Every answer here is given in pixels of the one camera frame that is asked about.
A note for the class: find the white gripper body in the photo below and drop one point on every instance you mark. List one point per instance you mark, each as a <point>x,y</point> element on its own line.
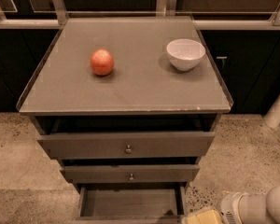
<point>230,208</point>

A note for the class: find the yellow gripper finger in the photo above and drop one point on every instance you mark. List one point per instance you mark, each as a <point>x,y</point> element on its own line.
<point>203,216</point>

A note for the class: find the grey bottom drawer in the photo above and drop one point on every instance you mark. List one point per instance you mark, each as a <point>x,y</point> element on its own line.
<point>136,203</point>

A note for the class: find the grey drawer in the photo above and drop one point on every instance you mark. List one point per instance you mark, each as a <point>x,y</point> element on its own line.
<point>80,146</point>
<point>130,173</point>
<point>136,203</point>

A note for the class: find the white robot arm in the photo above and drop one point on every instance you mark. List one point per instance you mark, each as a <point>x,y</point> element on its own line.
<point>240,208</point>

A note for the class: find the grey middle drawer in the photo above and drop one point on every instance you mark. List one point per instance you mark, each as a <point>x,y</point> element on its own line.
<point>130,173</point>

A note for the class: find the grey drawer cabinet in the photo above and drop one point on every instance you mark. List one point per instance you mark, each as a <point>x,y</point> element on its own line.
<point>143,93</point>

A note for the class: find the grey top drawer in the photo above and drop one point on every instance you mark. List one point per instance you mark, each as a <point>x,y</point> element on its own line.
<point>80,146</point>

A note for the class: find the white bowl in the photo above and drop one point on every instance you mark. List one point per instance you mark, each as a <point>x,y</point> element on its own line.
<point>185,54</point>

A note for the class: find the red apple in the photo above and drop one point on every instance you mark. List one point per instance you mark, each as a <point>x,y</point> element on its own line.
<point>102,62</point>

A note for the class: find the white post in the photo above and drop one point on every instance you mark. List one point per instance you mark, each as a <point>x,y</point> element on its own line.
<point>272,117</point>

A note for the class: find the metal railing frame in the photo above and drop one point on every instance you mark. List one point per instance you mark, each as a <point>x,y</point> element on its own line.
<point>206,14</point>

